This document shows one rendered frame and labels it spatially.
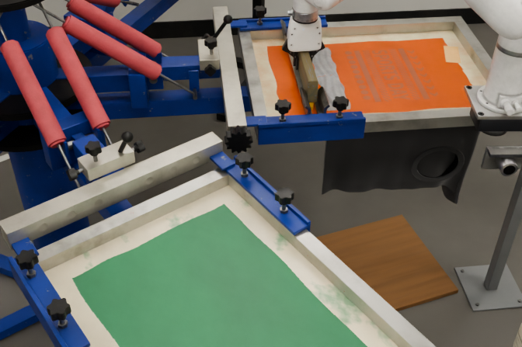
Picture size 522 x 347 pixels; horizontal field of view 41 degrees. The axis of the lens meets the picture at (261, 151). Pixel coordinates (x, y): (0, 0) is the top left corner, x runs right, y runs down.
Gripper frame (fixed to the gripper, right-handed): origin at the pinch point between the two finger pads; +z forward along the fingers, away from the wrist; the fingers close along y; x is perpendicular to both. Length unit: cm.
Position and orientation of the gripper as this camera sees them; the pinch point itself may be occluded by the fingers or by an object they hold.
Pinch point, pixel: (302, 61)
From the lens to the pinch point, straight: 215.7
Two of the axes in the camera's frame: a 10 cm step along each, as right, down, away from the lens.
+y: 9.9, -0.6, 1.0
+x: -1.1, -6.2, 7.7
